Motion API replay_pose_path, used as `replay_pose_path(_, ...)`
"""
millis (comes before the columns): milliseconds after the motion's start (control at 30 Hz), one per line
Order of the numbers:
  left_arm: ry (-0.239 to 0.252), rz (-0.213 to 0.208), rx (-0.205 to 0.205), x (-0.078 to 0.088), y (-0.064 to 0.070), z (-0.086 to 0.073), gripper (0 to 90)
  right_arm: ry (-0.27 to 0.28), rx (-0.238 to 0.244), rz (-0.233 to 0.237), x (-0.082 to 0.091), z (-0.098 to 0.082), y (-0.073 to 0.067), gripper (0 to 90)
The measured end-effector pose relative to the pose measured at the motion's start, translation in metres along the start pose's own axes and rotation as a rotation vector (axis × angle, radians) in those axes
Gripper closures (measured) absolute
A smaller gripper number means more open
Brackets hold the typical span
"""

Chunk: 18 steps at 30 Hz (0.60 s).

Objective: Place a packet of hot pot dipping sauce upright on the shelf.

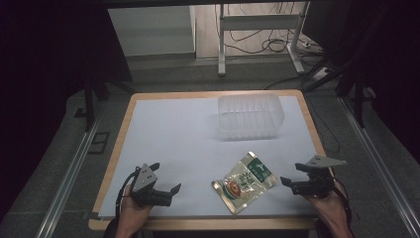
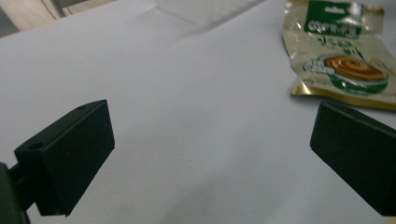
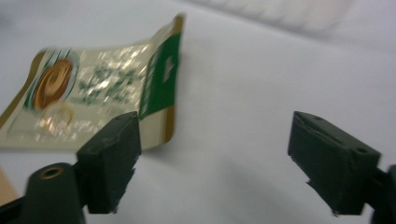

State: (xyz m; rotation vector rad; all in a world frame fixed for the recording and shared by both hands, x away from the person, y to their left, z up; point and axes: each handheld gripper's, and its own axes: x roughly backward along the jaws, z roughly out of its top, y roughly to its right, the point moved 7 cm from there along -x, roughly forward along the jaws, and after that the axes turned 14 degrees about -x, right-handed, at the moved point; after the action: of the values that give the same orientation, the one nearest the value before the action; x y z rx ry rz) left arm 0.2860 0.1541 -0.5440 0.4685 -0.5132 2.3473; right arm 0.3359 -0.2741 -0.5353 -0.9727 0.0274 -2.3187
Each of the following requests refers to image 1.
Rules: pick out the black metal stand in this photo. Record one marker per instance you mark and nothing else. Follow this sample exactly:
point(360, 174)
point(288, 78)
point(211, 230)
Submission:
point(359, 102)
point(89, 105)

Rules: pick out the aluminium floor rail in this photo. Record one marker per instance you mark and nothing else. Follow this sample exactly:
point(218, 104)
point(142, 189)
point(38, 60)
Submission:
point(66, 185)
point(379, 162)

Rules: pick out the white metal desk frame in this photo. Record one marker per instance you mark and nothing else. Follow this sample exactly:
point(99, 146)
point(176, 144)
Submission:
point(257, 22)

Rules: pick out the white table mat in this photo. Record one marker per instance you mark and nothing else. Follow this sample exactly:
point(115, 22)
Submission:
point(171, 139)

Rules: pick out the clear plastic container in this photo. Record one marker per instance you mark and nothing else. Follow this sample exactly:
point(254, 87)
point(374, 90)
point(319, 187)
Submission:
point(251, 115)

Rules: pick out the black rectangular floor frame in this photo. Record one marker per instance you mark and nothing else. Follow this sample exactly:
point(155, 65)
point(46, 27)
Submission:
point(99, 142)

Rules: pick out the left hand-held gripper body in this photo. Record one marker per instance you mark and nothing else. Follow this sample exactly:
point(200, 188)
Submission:
point(144, 178)

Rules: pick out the white board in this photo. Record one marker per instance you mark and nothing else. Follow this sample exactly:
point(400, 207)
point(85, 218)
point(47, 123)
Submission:
point(152, 33)

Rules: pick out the green and cream snack packet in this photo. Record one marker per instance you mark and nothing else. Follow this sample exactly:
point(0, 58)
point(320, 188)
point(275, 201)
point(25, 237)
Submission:
point(244, 185)

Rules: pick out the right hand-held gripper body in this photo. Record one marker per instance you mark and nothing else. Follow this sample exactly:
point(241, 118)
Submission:
point(317, 185)

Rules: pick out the white power strip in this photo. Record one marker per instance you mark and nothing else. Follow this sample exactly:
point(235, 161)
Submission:
point(321, 73)

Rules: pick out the person's left hand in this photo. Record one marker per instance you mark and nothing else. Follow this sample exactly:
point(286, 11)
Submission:
point(132, 213)

